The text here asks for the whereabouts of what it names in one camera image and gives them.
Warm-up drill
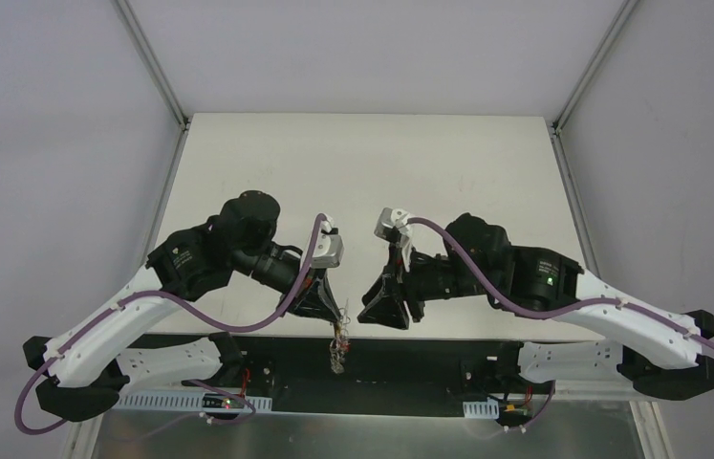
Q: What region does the large steel keyring plate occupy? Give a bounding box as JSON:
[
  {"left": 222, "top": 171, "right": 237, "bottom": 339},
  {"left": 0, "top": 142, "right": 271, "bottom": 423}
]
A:
[{"left": 329, "top": 308, "right": 350, "bottom": 375}]

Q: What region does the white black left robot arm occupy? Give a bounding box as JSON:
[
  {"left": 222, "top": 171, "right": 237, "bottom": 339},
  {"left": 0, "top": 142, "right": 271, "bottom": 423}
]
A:
[{"left": 23, "top": 190, "right": 344, "bottom": 423}]

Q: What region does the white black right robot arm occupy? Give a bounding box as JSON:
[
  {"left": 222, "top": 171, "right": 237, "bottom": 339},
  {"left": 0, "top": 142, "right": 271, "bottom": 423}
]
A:
[{"left": 357, "top": 208, "right": 714, "bottom": 401}]

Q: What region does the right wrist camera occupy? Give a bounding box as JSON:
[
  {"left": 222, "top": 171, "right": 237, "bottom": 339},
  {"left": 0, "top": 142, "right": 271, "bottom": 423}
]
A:
[{"left": 374, "top": 208, "right": 414, "bottom": 272}]

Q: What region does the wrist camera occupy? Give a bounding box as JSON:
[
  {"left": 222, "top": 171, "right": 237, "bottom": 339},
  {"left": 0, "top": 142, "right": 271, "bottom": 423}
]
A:
[
  {"left": 311, "top": 213, "right": 344, "bottom": 270},
  {"left": 374, "top": 208, "right": 414, "bottom": 272}
]

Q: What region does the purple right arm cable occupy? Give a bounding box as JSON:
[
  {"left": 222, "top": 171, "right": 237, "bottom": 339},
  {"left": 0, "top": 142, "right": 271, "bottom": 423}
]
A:
[{"left": 406, "top": 217, "right": 714, "bottom": 438}]

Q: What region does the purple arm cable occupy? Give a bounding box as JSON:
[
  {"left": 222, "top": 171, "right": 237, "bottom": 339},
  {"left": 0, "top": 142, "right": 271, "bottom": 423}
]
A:
[
  {"left": 12, "top": 213, "right": 329, "bottom": 438},
  {"left": 406, "top": 217, "right": 714, "bottom": 438}
]

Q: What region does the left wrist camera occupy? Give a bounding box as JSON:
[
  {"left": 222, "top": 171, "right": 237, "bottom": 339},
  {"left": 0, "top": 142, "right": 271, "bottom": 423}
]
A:
[{"left": 311, "top": 213, "right": 344, "bottom": 270}]

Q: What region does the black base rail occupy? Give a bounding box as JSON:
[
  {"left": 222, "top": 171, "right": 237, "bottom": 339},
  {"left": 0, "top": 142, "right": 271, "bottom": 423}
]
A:
[{"left": 119, "top": 332, "right": 554, "bottom": 420}]

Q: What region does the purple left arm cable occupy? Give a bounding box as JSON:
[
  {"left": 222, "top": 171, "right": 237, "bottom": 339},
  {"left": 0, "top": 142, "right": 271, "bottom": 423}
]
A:
[{"left": 12, "top": 213, "right": 329, "bottom": 438}]

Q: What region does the metal base plate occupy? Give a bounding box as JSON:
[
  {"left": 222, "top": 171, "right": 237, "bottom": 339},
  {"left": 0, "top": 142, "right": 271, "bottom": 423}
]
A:
[{"left": 93, "top": 402, "right": 644, "bottom": 458}]

